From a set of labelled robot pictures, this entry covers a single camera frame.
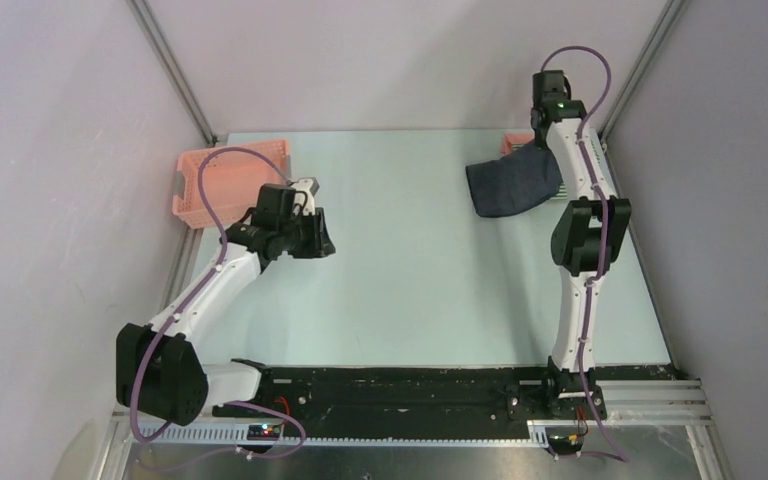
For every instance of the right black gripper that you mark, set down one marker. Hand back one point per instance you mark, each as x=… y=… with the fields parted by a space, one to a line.
x=539 y=141

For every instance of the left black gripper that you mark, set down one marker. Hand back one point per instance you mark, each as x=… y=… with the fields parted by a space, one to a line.
x=319 y=244

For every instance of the salmon pink t-shirt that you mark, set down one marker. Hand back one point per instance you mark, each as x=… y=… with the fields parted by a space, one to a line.
x=512 y=141

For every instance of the dark navy garment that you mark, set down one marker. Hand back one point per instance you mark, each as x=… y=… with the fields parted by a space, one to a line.
x=514 y=183

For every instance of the green white striped garment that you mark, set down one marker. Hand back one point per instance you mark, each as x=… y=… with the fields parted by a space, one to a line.
x=559 y=192

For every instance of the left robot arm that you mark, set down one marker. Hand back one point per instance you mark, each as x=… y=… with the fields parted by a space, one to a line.
x=160 y=366

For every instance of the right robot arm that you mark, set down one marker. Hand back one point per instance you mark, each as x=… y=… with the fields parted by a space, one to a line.
x=588 y=236

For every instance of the pink plastic laundry basket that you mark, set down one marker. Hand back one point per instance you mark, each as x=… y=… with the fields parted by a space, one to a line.
x=232 y=182

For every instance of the left small circuit board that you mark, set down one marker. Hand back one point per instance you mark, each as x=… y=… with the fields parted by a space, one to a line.
x=264 y=432

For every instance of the small circuit board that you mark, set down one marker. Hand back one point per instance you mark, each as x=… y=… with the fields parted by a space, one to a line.
x=565 y=441
x=264 y=432

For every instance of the right small circuit board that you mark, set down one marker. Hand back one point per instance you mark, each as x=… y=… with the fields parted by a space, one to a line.
x=565 y=441

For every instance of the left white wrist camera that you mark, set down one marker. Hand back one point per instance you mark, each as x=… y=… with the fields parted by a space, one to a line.
x=305 y=189

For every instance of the right aluminium corner post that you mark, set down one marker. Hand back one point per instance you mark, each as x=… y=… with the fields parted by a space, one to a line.
x=654 y=44

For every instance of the aluminium corner post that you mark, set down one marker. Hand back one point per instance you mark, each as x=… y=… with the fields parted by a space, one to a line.
x=654 y=44
x=153 y=32

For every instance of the left aluminium corner post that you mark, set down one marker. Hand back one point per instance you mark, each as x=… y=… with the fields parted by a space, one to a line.
x=153 y=32

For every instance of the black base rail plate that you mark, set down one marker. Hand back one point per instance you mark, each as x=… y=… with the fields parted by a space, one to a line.
x=412 y=403

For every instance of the aluminium toothed cable duct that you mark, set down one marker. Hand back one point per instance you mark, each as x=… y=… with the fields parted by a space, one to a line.
x=245 y=434

